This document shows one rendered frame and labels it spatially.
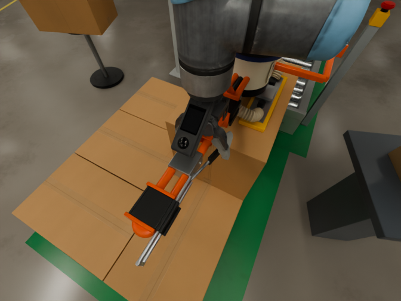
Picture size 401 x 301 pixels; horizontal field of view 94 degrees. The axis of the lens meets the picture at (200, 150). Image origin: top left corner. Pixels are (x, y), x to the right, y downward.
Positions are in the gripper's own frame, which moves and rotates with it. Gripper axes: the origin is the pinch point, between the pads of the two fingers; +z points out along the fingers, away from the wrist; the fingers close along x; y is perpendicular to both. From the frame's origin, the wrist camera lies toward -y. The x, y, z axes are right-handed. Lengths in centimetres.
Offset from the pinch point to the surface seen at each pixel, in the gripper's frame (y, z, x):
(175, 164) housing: -7.5, -2.0, 2.8
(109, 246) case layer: -35, 53, 28
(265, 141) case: 21.0, 12.7, -14.8
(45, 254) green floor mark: -67, 107, 87
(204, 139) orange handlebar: 3.1, -1.1, 0.3
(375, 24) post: 136, 14, -47
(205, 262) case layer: -20, 53, -13
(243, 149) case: 14.3, 12.6, -9.1
